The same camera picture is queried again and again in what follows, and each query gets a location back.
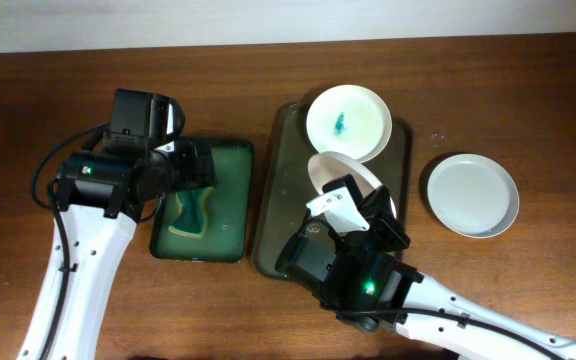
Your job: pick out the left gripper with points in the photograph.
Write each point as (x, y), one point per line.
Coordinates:
(193, 175)

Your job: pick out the green and yellow sponge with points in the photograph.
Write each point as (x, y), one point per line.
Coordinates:
(191, 219)

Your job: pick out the grey-white plate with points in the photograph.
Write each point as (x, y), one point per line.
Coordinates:
(473, 196)

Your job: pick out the white plate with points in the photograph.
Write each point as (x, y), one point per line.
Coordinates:
(351, 120)
(328, 170)

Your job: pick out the large brown serving tray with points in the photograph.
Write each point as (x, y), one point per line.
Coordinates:
(288, 187)

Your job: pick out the small green water tray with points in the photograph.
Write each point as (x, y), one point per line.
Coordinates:
(227, 209)

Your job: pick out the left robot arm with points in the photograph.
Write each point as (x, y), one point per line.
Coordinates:
(97, 201)

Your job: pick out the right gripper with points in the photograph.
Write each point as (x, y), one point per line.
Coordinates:
(375, 211)

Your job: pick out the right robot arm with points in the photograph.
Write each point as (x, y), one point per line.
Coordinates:
(341, 253)

